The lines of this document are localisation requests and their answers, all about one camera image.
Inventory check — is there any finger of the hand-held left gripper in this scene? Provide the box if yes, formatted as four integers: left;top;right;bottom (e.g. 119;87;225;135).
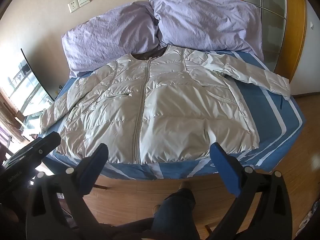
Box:
24;132;62;164

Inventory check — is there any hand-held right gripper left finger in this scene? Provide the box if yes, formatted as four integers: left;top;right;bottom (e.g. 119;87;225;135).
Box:
26;143;109;240

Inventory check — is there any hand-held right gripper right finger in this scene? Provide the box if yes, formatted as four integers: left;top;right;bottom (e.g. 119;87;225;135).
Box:
209;142;292;240

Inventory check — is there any white puffer jacket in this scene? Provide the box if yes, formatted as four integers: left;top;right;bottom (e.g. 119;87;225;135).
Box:
40;44;292;165

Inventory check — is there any glass top desk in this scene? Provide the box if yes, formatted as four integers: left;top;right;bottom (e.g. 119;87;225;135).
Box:
15;110;48;140

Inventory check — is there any bed with blue striped sheet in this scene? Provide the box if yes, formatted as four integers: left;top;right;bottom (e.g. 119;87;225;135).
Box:
37;50;307;180

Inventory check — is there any person's leg in jeans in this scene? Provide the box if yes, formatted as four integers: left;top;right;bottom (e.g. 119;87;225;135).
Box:
150;189;197;240

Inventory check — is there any lilac pillow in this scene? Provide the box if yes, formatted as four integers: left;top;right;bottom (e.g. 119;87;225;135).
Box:
62;1;160;78
147;0;264;60

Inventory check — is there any white wall socket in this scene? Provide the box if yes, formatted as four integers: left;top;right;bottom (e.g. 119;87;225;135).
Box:
67;0;80;13

